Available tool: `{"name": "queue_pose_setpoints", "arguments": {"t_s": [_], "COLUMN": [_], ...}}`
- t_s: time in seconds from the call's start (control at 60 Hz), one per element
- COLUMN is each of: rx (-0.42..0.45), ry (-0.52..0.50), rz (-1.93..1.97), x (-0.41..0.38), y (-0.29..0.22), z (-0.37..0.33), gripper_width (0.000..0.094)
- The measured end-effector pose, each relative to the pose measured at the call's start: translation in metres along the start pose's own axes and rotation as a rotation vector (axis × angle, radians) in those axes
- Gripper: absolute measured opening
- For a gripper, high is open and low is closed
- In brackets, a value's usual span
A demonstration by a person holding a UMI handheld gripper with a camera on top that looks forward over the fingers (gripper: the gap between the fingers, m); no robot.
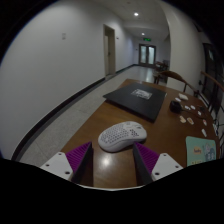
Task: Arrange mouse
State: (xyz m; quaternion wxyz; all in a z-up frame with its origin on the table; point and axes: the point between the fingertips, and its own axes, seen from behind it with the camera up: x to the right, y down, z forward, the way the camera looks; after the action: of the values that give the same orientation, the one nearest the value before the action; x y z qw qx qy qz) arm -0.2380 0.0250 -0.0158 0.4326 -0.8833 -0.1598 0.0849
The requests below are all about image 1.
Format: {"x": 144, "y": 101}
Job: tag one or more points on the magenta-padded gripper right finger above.
{"x": 165, "y": 165}

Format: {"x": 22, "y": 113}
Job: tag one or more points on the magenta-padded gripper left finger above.
{"x": 59, "y": 165}

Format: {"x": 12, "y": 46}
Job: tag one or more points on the white perforated computer mouse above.
{"x": 121, "y": 136}

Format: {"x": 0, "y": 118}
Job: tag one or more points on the green cartoon-print mouse pad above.
{"x": 200, "y": 151}

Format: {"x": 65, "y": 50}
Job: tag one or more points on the small beige sticker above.
{"x": 190, "y": 120}
{"x": 182, "y": 119}

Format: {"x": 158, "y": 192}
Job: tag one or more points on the small white sticker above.
{"x": 204, "y": 122}
{"x": 177, "y": 99}
{"x": 187, "y": 107}
{"x": 203, "y": 132}
{"x": 192, "y": 107}
{"x": 199, "y": 113}

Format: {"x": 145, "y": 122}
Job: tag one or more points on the small black box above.
{"x": 175, "y": 107}

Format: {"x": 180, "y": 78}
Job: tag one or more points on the small white box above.
{"x": 183, "y": 96}

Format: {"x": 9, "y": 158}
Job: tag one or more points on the black flat box with label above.
{"x": 133, "y": 101}

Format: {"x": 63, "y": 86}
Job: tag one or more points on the wooden chair with curved back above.
{"x": 176, "y": 76}

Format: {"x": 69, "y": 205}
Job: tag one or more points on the black railing with wooden handrail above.
{"x": 213, "y": 83}

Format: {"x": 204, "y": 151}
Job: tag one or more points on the dark framed window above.
{"x": 210, "y": 73}

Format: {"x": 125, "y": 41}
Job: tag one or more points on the glass double door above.
{"x": 147, "y": 55}

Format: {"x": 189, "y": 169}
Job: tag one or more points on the side doorway with door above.
{"x": 109, "y": 50}

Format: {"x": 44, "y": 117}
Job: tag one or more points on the green exit sign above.
{"x": 147, "y": 39}

